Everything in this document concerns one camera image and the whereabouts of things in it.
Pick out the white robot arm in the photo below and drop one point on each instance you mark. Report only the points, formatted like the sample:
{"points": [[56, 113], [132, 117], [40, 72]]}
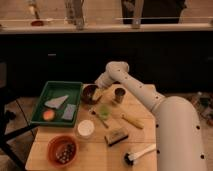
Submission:
{"points": [[179, 137]]}

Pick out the dark purple bowl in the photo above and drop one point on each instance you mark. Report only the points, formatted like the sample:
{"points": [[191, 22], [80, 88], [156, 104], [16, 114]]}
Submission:
{"points": [[87, 94]]}

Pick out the orange bowl with contents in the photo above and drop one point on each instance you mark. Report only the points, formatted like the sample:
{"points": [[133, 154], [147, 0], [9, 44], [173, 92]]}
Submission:
{"points": [[62, 151]]}

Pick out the small metal cup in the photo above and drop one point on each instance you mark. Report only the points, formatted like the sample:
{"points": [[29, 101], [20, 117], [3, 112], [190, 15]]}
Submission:
{"points": [[119, 94]]}

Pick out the grey square cloth piece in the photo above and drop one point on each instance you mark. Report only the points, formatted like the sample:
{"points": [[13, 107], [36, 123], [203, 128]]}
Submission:
{"points": [[69, 112]]}

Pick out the black and tan block sponge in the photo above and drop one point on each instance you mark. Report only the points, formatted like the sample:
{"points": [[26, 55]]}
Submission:
{"points": [[115, 136]]}

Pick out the green plastic tray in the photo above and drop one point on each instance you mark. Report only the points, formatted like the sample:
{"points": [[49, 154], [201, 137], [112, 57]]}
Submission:
{"points": [[54, 89]]}

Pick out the grey triangular cloth piece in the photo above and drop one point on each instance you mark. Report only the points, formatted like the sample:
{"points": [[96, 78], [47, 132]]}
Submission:
{"points": [[55, 103]]}

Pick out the orange peach fruit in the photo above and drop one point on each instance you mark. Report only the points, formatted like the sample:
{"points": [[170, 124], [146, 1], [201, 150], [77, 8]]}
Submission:
{"points": [[48, 115]]}

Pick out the small red dish on counter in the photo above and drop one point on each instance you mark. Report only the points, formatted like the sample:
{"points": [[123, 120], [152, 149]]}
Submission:
{"points": [[37, 23]]}

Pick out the green handled small brush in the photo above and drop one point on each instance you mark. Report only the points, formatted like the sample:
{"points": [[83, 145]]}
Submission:
{"points": [[102, 113]]}

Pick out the white handled dish brush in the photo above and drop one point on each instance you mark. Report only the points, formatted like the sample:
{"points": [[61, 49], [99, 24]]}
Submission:
{"points": [[130, 158]]}

